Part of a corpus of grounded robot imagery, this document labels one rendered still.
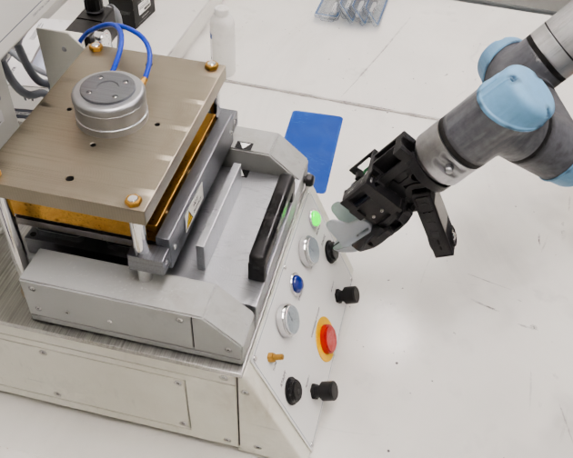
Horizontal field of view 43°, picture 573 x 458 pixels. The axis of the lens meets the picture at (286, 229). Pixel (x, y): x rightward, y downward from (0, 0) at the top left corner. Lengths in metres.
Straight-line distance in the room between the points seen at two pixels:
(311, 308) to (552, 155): 0.36
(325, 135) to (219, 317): 0.69
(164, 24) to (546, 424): 1.10
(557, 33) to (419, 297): 0.42
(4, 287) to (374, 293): 0.53
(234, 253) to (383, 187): 0.21
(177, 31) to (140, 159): 0.87
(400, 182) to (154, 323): 0.35
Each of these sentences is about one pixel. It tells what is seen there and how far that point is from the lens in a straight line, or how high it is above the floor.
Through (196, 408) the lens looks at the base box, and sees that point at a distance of 0.90.
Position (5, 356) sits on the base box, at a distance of 0.97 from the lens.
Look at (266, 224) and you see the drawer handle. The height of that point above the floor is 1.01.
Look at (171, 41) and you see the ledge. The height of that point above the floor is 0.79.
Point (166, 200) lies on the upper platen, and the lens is 0.81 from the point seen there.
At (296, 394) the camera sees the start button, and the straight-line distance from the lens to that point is 0.90.
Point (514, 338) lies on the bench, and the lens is 1.12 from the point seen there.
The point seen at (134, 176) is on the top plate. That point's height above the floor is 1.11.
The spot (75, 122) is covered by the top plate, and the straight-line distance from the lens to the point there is 0.85.
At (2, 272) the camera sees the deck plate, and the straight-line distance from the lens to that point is 0.95.
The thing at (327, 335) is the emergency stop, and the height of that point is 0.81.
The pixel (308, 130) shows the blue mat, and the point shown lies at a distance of 1.41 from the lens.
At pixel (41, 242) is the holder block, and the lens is 0.88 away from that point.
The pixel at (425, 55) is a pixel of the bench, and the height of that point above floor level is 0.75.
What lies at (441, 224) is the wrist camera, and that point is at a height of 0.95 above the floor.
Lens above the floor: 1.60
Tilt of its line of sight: 45 degrees down
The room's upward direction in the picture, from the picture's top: 2 degrees clockwise
